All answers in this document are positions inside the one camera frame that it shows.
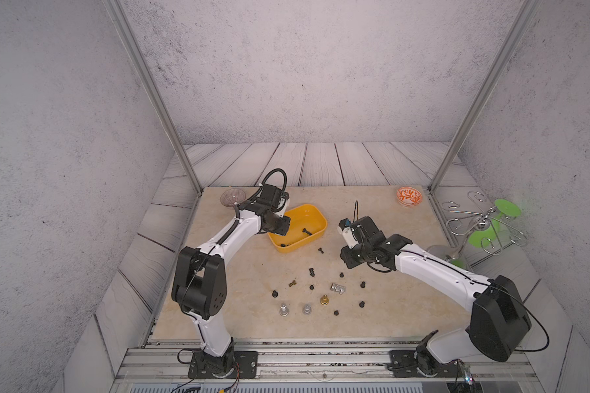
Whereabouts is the orange patterned ceramic bowl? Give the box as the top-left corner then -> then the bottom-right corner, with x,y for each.
396,187 -> 423,207

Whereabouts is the purple patterned glass bowl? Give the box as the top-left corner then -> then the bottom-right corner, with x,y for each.
220,188 -> 247,208

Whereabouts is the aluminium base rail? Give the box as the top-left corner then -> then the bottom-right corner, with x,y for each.
115,339 -> 543,392

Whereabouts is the yellow plastic storage box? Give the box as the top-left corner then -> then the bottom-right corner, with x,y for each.
268,204 -> 328,253

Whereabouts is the green disc metal stand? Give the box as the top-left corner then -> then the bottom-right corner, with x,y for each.
427,199 -> 528,269

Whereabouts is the silver chess piece left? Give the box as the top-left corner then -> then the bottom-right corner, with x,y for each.
279,303 -> 289,317

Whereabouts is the aluminium frame post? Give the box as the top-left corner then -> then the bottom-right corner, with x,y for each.
103,0 -> 203,195
428,0 -> 542,195

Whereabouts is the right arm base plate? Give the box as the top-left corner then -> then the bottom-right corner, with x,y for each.
386,350 -> 461,379

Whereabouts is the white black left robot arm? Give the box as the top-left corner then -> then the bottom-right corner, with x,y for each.
171,183 -> 291,358

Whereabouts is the metal wire rack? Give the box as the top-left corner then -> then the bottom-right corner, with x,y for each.
441,191 -> 529,256

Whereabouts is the right aluminium frame post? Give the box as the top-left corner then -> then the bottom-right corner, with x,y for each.
428,0 -> 542,195

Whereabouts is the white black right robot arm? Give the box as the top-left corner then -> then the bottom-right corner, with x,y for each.
338,216 -> 532,373

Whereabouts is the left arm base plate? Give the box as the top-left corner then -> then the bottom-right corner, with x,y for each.
188,350 -> 258,379

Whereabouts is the left aluminium frame post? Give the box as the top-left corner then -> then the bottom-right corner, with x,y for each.
103,0 -> 203,195

